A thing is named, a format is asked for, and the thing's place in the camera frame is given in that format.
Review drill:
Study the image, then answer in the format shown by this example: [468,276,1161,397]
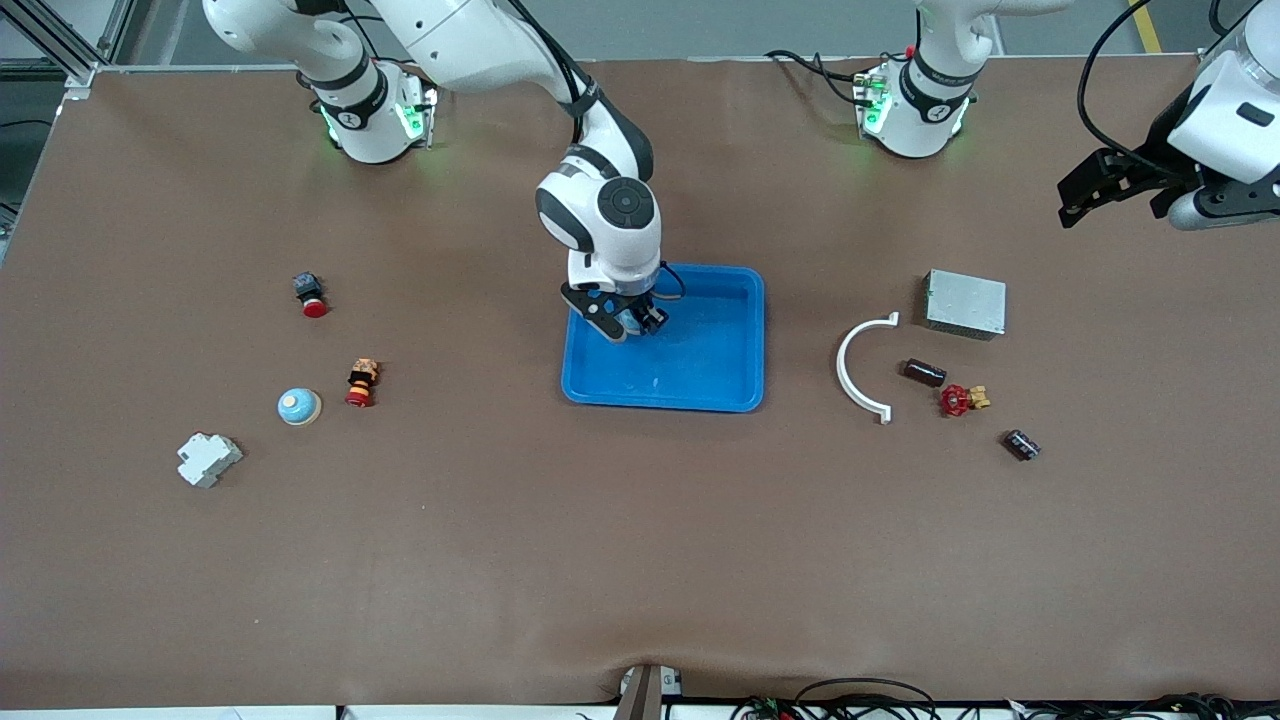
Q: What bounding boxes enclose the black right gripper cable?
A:
[505,0,687,301]

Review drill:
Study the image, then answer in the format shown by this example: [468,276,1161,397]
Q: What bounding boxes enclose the blue plastic tray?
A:
[560,262,767,414]

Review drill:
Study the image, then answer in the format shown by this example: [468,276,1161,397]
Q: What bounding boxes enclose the grey metal clamp bracket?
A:
[612,663,683,720]

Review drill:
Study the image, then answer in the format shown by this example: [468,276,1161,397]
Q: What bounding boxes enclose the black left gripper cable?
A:
[1077,0,1246,153]

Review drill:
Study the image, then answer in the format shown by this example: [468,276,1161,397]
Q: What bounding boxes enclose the white circuit breaker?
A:
[177,432,244,489]

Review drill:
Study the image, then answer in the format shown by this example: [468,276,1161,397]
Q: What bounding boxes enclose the black cable bundle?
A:
[730,678,1280,720]

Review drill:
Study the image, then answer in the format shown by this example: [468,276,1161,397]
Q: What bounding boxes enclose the white curved plastic clamp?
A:
[836,312,900,425]

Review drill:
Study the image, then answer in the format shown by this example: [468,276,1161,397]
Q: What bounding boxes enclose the black arm base cable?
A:
[335,0,403,63]
[765,48,871,106]

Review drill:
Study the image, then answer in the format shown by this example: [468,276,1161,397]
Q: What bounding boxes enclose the grey metal box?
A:
[923,268,1008,342]

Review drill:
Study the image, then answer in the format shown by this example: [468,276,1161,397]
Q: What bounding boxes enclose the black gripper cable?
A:
[1077,0,1246,153]
[505,0,687,301]

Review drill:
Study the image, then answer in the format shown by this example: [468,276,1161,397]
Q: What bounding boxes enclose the aluminium frame post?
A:
[0,0,136,101]

